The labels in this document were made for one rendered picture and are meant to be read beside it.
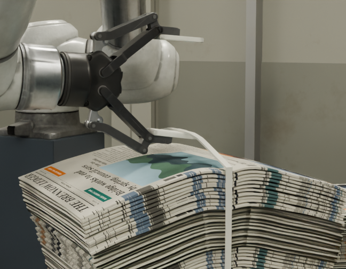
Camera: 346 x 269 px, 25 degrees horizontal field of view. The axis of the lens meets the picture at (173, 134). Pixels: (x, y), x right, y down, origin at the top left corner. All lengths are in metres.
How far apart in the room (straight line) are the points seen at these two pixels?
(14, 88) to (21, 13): 0.14
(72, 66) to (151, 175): 0.18
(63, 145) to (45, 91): 0.80
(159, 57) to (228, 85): 2.84
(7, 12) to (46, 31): 0.95
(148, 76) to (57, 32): 0.24
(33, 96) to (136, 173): 0.18
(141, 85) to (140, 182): 0.81
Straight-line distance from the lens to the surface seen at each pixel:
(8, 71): 0.99
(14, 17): 0.91
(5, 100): 1.02
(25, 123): 1.85
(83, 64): 1.06
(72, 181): 1.11
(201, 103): 4.74
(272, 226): 1.10
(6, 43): 0.94
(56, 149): 1.80
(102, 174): 1.11
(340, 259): 1.88
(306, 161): 4.49
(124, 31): 1.10
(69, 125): 1.87
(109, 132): 1.10
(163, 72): 1.82
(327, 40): 4.41
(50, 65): 1.03
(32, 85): 1.02
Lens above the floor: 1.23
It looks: 7 degrees down
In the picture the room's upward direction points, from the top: straight up
